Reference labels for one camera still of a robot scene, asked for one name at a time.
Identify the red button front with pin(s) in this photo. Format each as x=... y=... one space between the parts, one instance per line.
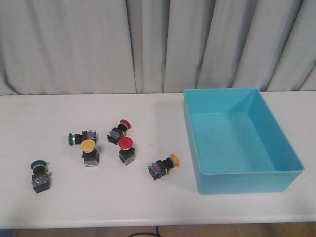
x=127 y=152

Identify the red button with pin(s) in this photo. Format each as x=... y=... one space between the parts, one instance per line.
x=116 y=133
x=127 y=152

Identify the yellow button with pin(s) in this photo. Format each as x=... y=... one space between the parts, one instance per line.
x=89 y=153
x=160 y=168

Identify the blue plastic box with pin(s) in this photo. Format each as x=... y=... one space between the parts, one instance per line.
x=237 y=145

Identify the red button rear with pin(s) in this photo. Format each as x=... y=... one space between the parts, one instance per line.
x=116 y=133

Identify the green button lying sideways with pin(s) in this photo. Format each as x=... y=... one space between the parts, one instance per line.
x=77 y=139

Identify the green button front left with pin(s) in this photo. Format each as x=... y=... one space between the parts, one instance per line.
x=41 y=177

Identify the grey curtain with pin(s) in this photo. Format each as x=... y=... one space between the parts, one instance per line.
x=156 y=46

